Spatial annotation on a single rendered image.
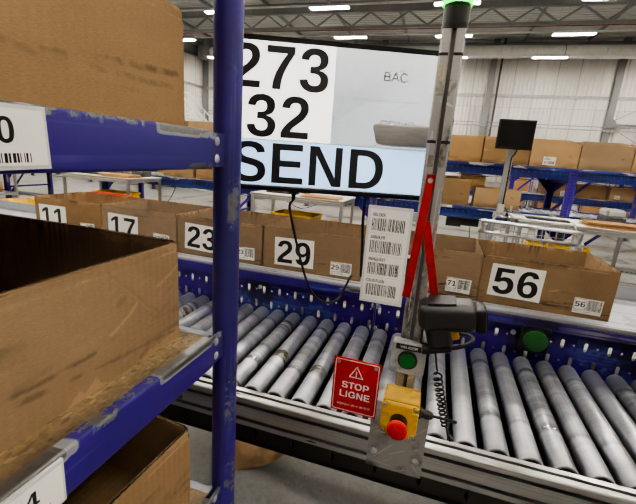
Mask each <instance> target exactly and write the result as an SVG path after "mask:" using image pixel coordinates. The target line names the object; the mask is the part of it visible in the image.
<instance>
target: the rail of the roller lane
mask: <svg viewBox="0 0 636 504"><path fill-rule="evenodd" d="M171 404H173V405H177V406H180V407H183V408H187V409H190V410H194V411H197V412H201V413H204V414H208V415H211V416H212V379H208V378H205V377H200V378H199V379H198V380H197V381H196V382H195V383H194V384H192V385H191V386H190V387H189V388H188V389H187V390H186V391H185V392H183V393H182V394H181V395H180V396H179V397H178V398H177V399H176V400H174V401H173V402H172V403H171ZM236 423H239V424H242V425H246V426H249V427H252V428H256V429H259V430H263V431H266V432H270V433H273V434H277V435H280V436H284V437H287V438H290V439H294V440H297V441H301V442H304V443H308V444H311V445H315V446H318V447H322V448H325V449H328V450H332V451H335V452H339V453H342V454H346V455H349V456H353V457H356V458H360V459H363V460H366V454H367V445H368V437H369V429H370V420H366V419H362V418H358V417H354V416H351V415H347V414H343V413H339V412H335V411H331V410H328V409H324V408H320V407H316V406H312V405H308V404H304V403H301V402H297V401H293V400H289V399H285V398H281V397H278V396H274V395H270V394H266V393H262V392H258V391H255V390H251V389H247V388H243V387H239V386H237V389H236ZM420 476H422V477H425V478H429V479H432V480H436V481H439V482H442V483H446V484H449V485H453V486H456V487H460V488H463V489H467V490H470V491H474V492H477V493H480V494H484V495H487V496H491V497H494V498H498V499H501V500H505V501H508V502H512V503H515V504H636V490H635V489H631V488H627V487H624V486H620V485H616V484H612V483H608V482H604V481H600V480H597V479H593V478H589V477H585V476H581V475H577V474H574V473H570V472H566V471H562V470H558V469H554V468H550V467H547V466H543V465H539V464H535V463H531V462H527V461H524V460H520V459H516V458H512V457H508V456H504V455H501V454H497V453H493V452H489V451H485V450H481V449H477V448H474V447H470V446H466V445H462V444H458V443H454V442H449V441H447V440H443V439H439V438H435V437H431V436H427V438H426V444H425V450H424V456H423V462H422V468H421V474H420Z"/></svg>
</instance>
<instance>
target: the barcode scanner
mask: <svg viewBox="0 0 636 504"><path fill-rule="evenodd" d="M418 323H419V326H420V327H421V328H422V329H423V330H425V334H426V339H427V344H428V345H424V344H422V347H421V352H422V354H437V353H449V352H451V351H452V348H451V346H452V345H453V340H458V339H459V338H460V336H459V332H460V333H473V332H476V333H479V334H484V333H486V331H487V330H488V313H487V310H486V306H485V305H484V302H482V301H474V300H472V299H469V298H456V296H452V295H428V297H424V298H422V299H421V301H420V302H419V308H418Z"/></svg>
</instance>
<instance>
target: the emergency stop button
mask: <svg viewBox="0 0 636 504"><path fill-rule="evenodd" d="M386 430H387V434H388V436H389V437H390V438H391V439H393V440H396V441H401V440H403V439H405V438H406V436H407V434H408V429H407V427H406V425H405V424H404V423H403V422H401V421H399V420H392V421H390V422H389V423H388V424H387V427H386Z"/></svg>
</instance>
